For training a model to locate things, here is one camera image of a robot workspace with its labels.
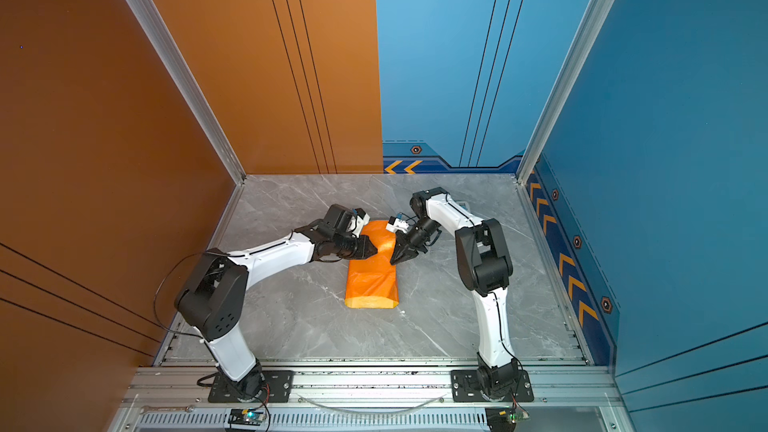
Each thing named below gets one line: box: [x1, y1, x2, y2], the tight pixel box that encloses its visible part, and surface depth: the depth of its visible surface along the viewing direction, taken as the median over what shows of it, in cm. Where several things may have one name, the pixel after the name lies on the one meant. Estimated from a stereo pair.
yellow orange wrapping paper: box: [344, 220, 399, 309], surface depth 87 cm
